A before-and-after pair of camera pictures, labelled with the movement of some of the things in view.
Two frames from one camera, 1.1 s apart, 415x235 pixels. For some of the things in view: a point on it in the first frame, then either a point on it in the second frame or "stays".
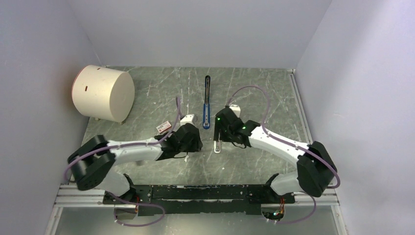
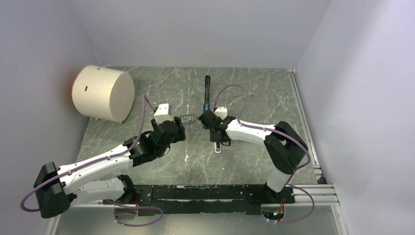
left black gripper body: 193,146 to 174,136
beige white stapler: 217,147 stays
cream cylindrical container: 103,92 stays
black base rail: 157,200 stays
